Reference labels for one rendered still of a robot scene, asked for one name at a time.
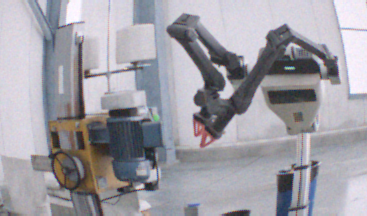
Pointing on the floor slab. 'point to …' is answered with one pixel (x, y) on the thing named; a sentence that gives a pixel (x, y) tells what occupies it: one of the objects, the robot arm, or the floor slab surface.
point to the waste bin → (292, 188)
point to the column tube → (83, 202)
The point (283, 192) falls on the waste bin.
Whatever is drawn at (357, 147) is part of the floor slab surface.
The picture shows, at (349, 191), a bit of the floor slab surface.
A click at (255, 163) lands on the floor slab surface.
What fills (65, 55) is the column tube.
